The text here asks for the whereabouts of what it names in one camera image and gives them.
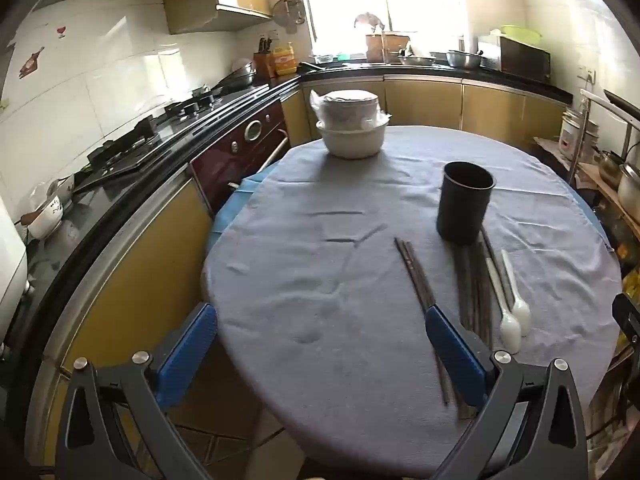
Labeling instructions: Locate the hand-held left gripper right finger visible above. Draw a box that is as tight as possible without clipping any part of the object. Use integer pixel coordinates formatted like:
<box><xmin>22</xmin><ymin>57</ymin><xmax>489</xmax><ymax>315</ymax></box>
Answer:
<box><xmin>425</xmin><ymin>304</ymin><xmax>588</xmax><ymax>480</ymax></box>

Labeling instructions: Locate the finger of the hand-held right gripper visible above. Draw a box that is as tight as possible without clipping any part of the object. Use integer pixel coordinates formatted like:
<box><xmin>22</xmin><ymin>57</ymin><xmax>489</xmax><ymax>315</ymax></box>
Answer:
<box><xmin>612</xmin><ymin>292</ymin><xmax>640</xmax><ymax>361</ymax></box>

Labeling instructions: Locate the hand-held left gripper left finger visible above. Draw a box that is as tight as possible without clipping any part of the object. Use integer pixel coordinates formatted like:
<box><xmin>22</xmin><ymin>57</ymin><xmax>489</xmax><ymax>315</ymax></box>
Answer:
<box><xmin>56</xmin><ymin>302</ymin><xmax>219</xmax><ymax>480</ymax></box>

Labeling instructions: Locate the white plastic spoon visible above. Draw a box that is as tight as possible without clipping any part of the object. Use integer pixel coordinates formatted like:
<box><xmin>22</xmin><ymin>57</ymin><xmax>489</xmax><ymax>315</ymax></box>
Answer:
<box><xmin>486</xmin><ymin>256</ymin><xmax>522</xmax><ymax>354</ymax></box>
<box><xmin>501</xmin><ymin>248</ymin><xmax>532</xmax><ymax>337</ymax></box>

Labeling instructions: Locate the tall black utensil handle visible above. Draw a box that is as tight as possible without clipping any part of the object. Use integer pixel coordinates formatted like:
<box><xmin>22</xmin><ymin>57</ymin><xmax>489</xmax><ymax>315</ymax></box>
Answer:
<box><xmin>406</xmin><ymin>241</ymin><xmax>441</xmax><ymax>311</ymax></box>

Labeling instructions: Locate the dark wooden chopstick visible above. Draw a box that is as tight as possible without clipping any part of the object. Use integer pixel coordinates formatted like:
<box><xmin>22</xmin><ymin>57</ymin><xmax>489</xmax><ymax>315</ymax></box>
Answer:
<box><xmin>394</xmin><ymin>238</ymin><xmax>450</xmax><ymax>406</ymax></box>
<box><xmin>400</xmin><ymin>240</ymin><xmax>451</xmax><ymax>406</ymax></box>

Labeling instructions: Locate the black utensil holder cup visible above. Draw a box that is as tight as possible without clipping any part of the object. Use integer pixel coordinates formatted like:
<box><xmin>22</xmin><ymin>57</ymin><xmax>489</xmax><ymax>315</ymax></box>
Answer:
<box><xmin>436</xmin><ymin>161</ymin><xmax>496</xmax><ymax>246</ymax></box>

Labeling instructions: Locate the wooden shelf board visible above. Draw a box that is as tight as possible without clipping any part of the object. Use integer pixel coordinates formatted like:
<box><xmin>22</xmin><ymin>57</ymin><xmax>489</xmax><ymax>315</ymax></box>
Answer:
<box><xmin>575</xmin><ymin>162</ymin><xmax>640</xmax><ymax>241</ymax></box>

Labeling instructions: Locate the steel pot with lid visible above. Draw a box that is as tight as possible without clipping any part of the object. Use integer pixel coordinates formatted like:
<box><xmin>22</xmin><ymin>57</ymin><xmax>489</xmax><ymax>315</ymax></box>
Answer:
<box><xmin>616</xmin><ymin>161</ymin><xmax>640</xmax><ymax>211</ymax></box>

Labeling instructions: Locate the steel kettle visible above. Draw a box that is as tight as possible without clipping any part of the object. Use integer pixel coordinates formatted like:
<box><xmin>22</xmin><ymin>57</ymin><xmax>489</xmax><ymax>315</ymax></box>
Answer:
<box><xmin>597</xmin><ymin>149</ymin><xmax>626</xmax><ymax>189</ymax></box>

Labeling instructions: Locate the blue under cloth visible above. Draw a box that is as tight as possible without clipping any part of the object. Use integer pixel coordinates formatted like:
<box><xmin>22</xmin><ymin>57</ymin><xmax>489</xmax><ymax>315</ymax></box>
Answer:
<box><xmin>210</xmin><ymin>162</ymin><xmax>606</xmax><ymax>248</ymax></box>

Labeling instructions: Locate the black kitchen countertop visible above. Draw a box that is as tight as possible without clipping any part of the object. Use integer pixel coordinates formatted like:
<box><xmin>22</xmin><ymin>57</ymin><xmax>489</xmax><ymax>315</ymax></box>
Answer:
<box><xmin>0</xmin><ymin>57</ymin><xmax>575</xmax><ymax>411</ymax></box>

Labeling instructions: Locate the grey tablecloth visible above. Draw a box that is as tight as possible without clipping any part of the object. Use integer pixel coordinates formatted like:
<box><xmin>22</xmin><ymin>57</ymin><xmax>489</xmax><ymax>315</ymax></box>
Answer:
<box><xmin>201</xmin><ymin>125</ymin><xmax>623</xmax><ymax>478</ymax></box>

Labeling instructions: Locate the brown low stand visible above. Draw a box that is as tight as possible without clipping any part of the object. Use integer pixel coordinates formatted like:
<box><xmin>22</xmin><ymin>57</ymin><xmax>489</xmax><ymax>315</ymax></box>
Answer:
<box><xmin>531</xmin><ymin>136</ymin><xmax>576</xmax><ymax>173</ymax></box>

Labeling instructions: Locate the white rice cooker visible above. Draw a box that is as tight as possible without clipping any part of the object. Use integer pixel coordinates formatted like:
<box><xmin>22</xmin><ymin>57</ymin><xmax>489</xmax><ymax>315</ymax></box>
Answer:
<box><xmin>560</xmin><ymin>110</ymin><xmax>599</xmax><ymax>161</ymax></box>

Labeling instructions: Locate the white patterned bowl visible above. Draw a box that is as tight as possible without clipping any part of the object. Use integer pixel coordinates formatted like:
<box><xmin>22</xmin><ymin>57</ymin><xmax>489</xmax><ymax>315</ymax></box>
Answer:
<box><xmin>27</xmin><ymin>199</ymin><xmax>64</xmax><ymax>240</ymax></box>

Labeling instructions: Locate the white appliance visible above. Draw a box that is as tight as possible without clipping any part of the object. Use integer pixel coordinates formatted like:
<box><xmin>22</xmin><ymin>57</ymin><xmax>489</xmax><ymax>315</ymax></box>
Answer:
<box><xmin>0</xmin><ymin>195</ymin><xmax>29</xmax><ymax>341</ymax></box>

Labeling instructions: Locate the white bowl with spoon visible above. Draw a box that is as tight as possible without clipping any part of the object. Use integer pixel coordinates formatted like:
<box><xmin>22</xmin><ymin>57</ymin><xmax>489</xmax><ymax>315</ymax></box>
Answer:
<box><xmin>47</xmin><ymin>175</ymin><xmax>76</xmax><ymax>208</ymax></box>

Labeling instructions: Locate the dark red built-in oven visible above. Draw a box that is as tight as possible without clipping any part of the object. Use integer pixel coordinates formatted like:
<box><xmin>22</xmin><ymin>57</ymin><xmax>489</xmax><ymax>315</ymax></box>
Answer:
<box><xmin>189</xmin><ymin>97</ymin><xmax>291</xmax><ymax>216</ymax></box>

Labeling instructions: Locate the metal shelf rack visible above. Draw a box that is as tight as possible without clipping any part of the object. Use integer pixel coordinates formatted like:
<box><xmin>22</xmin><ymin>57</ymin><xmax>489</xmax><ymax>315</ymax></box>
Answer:
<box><xmin>565</xmin><ymin>87</ymin><xmax>640</xmax><ymax>191</ymax></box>

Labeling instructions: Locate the black gas stove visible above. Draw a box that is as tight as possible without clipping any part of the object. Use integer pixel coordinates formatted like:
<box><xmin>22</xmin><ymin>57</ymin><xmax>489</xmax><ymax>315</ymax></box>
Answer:
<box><xmin>74</xmin><ymin>84</ymin><xmax>273</xmax><ymax>196</ymax></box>

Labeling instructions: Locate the white ceramic bowl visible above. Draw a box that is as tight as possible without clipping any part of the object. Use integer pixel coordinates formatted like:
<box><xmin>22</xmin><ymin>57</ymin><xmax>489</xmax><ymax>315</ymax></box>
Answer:
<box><xmin>315</xmin><ymin>119</ymin><xmax>390</xmax><ymax>160</ymax></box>

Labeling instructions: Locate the plastic-wrapped bowl stack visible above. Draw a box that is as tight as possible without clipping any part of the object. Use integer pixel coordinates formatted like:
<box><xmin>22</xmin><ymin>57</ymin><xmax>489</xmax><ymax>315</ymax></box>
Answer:
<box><xmin>308</xmin><ymin>88</ymin><xmax>392</xmax><ymax>131</ymax></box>

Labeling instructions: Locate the black microwave oven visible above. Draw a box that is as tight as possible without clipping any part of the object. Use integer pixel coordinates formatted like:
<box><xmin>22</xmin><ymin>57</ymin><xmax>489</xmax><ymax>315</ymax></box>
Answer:
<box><xmin>477</xmin><ymin>35</ymin><xmax>552</xmax><ymax>81</ymax></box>

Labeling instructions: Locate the steel mixing bowl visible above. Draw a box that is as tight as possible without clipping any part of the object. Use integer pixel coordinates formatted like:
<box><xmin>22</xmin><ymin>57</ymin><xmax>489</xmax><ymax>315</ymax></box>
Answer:
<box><xmin>446</xmin><ymin>50</ymin><xmax>482</xmax><ymax>69</ymax></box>

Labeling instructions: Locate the green plastic basin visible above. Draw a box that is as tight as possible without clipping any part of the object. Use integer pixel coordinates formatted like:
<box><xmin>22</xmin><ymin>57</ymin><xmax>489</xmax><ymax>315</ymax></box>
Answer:
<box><xmin>501</xmin><ymin>25</ymin><xmax>543</xmax><ymax>46</ymax></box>

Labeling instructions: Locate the wooden knife block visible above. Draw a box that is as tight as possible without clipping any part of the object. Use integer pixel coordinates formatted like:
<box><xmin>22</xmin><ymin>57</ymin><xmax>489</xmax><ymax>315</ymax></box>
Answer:
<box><xmin>253</xmin><ymin>35</ymin><xmax>277</xmax><ymax>79</ymax></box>

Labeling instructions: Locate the yellow oil bottle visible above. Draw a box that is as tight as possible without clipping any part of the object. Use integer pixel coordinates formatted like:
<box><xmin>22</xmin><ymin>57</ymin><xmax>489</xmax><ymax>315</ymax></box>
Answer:
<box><xmin>272</xmin><ymin>41</ymin><xmax>298</xmax><ymax>77</ymax></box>

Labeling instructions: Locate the wooden chopping board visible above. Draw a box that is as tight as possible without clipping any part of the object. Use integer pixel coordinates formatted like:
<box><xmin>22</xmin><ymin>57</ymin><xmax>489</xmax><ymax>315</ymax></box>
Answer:
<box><xmin>365</xmin><ymin>32</ymin><xmax>411</xmax><ymax>63</ymax></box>

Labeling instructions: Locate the grey rag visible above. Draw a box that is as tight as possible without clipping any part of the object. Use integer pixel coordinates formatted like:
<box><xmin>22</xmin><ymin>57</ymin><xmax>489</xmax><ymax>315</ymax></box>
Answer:
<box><xmin>352</xmin><ymin>11</ymin><xmax>386</xmax><ymax>31</ymax></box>

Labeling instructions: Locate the hanging round steamer rack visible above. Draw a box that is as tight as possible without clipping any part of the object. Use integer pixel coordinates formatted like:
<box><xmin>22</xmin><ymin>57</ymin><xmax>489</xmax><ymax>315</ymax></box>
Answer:
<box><xmin>272</xmin><ymin>0</ymin><xmax>307</xmax><ymax>36</ymax></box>

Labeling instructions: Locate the kitchen window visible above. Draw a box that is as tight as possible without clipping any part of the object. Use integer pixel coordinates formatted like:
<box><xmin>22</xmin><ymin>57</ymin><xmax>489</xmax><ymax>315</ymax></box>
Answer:
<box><xmin>295</xmin><ymin>0</ymin><xmax>481</xmax><ymax>56</ymax></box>

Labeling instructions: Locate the bottle wall sticker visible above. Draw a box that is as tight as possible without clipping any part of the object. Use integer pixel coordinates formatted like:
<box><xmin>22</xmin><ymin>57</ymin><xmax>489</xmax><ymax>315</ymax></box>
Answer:
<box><xmin>19</xmin><ymin>47</ymin><xmax>46</xmax><ymax>78</ymax></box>

